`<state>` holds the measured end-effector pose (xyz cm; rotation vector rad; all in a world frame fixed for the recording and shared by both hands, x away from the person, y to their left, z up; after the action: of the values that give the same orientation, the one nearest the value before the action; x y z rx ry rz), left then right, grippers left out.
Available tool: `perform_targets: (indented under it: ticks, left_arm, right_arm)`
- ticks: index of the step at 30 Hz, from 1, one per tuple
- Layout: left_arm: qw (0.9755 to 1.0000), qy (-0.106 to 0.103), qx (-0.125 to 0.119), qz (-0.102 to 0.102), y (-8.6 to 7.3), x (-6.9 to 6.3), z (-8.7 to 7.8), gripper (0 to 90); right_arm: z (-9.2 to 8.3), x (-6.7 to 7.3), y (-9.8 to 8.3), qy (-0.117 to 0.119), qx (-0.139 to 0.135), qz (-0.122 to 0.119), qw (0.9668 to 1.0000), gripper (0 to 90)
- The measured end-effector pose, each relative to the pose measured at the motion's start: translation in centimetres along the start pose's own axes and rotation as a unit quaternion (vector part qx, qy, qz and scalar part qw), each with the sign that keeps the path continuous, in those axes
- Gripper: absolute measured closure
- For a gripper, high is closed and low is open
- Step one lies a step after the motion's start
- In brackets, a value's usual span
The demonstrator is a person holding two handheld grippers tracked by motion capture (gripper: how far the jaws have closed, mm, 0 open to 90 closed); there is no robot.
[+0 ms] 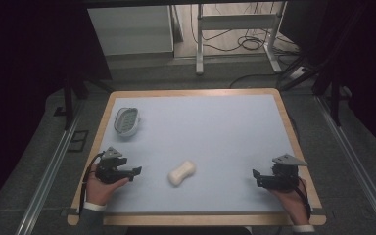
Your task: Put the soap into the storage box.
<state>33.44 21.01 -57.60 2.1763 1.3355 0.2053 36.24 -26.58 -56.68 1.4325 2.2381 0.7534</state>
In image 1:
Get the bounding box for white soap bar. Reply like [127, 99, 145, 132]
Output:
[167, 159, 198, 188]

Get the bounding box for person's left hand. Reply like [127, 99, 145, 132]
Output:
[85, 163, 131, 207]

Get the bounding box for black floor cables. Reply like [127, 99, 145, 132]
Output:
[189, 2, 303, 90]

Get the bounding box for white power strip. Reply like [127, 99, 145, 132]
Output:
[288, 66, 308, 81]

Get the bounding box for metal floor rail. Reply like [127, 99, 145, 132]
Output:
[316, 95, 376, 235]
[14, 101, 85, 235]

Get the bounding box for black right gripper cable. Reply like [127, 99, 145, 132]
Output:
[293, 177, 313, 220]

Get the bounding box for black floor frame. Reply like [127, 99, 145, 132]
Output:
[67, 129, 90, 153]

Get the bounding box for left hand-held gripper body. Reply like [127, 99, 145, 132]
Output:
[94, 146, 128, 185]

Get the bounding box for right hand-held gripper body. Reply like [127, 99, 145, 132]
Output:
[262, 153, 309, 192]

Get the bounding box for light blue table mat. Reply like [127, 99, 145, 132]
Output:
[98, 94, 298, 213]

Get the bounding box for black metal stand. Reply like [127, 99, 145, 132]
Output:
[53, 72, 116, 131]
[278, 55, 353, 127]

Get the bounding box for white soap dish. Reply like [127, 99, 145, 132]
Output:
[114, 106, 142, 138]

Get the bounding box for person's right hand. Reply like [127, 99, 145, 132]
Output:
[267, 177, 311, 226]

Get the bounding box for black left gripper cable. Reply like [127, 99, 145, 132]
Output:
[78, 151, 107, 217]

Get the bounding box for white metal desk frame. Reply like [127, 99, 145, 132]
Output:
[195, 1, 289, 76]

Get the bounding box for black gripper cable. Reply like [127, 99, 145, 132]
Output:
[78, 151, 107, 217]
[293, 177, 313, 220]

